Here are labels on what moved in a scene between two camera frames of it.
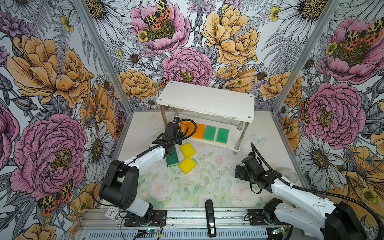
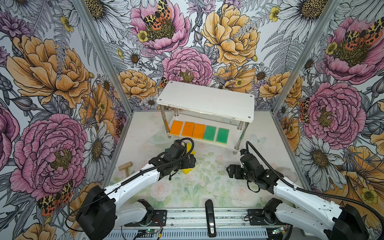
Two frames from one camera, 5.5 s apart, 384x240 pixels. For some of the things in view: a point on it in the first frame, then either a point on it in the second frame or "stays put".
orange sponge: x=199 y=132 stays put
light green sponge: x=209 y=133 stays put
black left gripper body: x=178 y=139 → x=182 y=163
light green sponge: x=222 y=136 stays put
